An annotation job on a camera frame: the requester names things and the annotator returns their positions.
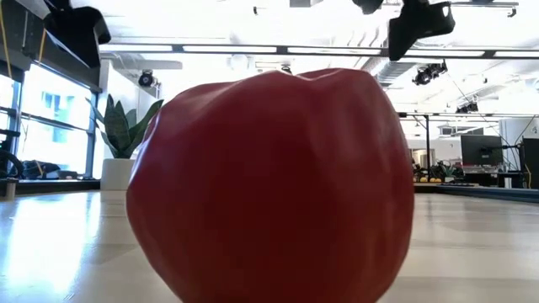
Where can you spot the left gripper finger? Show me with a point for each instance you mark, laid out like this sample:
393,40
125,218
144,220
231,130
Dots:
84,33

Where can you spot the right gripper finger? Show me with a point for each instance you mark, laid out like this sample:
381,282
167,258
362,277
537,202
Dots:
421,23
368,6

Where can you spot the red bell pepper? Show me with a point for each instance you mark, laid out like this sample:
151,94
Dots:
269,189

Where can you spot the black ceiling spotlight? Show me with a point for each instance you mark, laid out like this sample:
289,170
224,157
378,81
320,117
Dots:
429,72
146,78
467,107

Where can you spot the snake plant in white pot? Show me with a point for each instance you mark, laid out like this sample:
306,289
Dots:
120,130

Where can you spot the black stand pole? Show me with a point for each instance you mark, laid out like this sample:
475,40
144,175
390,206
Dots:
427,139

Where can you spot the black computer monitor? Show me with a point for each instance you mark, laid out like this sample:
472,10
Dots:
531,162
482,149

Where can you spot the dark bag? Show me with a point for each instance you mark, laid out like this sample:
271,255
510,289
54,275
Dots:
40,169

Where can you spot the linear ceiling light fixture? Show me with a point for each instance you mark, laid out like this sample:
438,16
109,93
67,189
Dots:
227,49

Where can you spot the black equipment stand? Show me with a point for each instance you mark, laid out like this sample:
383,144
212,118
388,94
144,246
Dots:
6,162

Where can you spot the small green potted plant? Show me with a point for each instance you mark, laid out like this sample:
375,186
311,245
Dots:
447,171

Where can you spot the cluttered work table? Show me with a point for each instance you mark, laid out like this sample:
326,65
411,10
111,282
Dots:
484,177

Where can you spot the window frame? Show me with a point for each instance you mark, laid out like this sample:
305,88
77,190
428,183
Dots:
90,139

